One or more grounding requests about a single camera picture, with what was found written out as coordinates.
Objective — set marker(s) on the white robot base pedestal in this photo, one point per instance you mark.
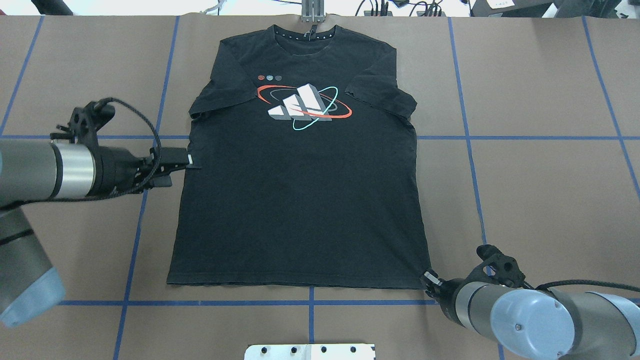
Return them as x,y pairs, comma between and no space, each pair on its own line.
322,351

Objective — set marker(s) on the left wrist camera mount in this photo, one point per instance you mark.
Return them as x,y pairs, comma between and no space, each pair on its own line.
84,124

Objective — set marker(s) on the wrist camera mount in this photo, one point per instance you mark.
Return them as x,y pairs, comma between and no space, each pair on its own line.
498,268
84,124

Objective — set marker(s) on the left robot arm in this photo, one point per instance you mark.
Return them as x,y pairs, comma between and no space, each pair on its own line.
55,171

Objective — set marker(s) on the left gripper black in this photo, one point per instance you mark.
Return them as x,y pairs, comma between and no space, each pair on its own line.
114,170

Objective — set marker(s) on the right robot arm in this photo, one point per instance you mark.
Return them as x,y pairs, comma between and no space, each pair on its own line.
541,325

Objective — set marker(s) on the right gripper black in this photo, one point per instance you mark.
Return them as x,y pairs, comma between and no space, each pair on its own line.
446,291

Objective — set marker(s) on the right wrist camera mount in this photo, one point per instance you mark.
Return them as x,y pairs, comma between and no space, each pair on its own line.
498,268

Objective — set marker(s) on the aluminium frame post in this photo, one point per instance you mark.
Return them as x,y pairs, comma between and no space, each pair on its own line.
313,11

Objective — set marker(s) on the black graphic t-shirt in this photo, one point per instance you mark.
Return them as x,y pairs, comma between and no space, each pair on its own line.
303,168

